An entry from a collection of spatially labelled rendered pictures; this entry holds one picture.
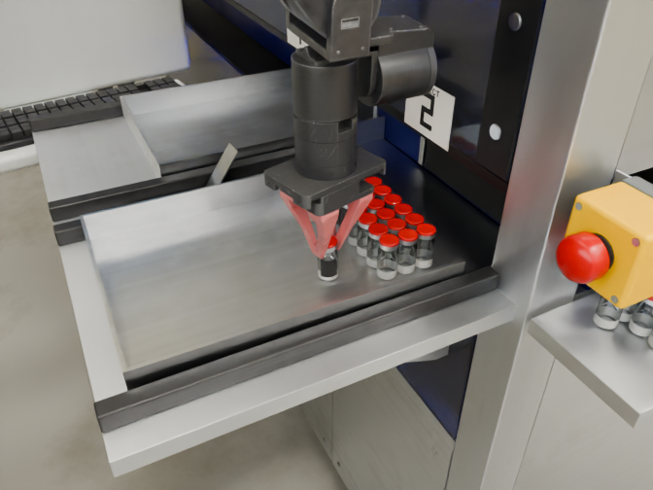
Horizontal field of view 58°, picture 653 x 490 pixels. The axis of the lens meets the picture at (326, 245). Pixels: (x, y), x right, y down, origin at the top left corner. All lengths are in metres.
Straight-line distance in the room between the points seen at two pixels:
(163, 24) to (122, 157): 0.56
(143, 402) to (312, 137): 0.26
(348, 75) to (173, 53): 0.96
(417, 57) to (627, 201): 0.21
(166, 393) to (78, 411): 1.26
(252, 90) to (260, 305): 0.57
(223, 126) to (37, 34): 0.51
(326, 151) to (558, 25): 0.21
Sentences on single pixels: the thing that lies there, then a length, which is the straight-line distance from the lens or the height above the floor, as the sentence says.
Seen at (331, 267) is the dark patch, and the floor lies 0.90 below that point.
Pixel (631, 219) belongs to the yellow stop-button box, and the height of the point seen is 1.03.
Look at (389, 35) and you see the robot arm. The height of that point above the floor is 1.13.
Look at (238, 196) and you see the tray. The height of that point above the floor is 0.89.
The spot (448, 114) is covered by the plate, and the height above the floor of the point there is 1.03.
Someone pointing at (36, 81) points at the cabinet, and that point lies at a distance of 1.37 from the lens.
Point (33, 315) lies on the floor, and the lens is 2.11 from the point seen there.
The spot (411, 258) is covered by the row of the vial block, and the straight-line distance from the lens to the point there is 0.63.
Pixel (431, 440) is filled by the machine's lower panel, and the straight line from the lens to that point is 0.91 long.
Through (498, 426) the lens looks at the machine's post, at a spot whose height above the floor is 0.70.
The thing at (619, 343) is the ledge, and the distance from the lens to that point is 0.63.
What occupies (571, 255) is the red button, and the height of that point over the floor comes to 1.00.
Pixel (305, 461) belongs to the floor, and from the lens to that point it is 1.55.
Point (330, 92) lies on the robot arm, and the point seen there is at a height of 1.10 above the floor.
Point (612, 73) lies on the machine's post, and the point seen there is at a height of 1.12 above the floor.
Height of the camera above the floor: 1.28
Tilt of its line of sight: 36 degrees down
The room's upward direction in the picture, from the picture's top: straight up
